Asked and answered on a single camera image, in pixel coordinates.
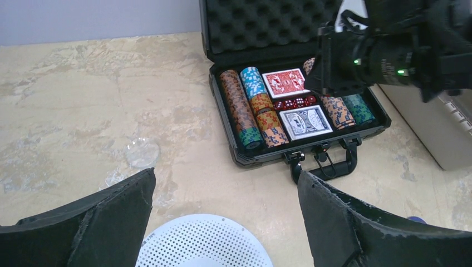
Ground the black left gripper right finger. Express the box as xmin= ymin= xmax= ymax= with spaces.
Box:
xmin=297 ymin=171 xmax=471 ymax=266

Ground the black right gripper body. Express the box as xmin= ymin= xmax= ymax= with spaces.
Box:
xmin=304 ymin=22 xmax=380 ymax=97

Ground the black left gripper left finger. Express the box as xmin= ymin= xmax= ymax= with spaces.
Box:
xmin=1 ymin=168 xmax=156 ymax=266

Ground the blue small blind button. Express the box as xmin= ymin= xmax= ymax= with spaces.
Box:
xmin=407 ymin=216 xmax=426 ymax=224

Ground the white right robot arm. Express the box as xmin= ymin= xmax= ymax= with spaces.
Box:
xmin=304 ymin=1 xmax=471 ymax=102

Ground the black poker set case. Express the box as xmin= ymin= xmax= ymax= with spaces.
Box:
xmin=200 ymin=0 xmax=391 ymax=181

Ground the dark green chip stack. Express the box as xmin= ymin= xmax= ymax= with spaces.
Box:
xmin=342 ymin=94 xmax=375 ymax=125

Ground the peach chip stack right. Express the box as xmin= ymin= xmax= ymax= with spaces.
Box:
xmin=303 ymin=57 xmax=356 ymax=130

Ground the red playing card deck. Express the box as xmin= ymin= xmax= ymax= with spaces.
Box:
xmin=262 ymin=68 xmax=310 ymax=99

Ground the blue playing card deck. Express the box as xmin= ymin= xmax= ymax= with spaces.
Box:
xmin=279 ymin=105 xmax=333 ymax=141

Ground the red dice row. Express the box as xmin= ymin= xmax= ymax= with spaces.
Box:
xmin=273 ymin=95 xmax=318 ymax=111

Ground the light blue chip stack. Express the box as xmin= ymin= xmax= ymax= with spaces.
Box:
xmin=239 ymin=66 xmax=268 ymax=99

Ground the orange yellow chip stack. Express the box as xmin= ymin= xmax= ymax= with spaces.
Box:
xmin=249 ymin=93 xmax=289 ymax=147

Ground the translucent plastic toolbox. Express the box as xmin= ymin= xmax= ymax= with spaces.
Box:
xmin=380 ymin=85 xmax=471 ymax=170

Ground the white perforated cable spool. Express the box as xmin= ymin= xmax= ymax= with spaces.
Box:
xmin=136 ymin=214 xmax=273 ymax=267

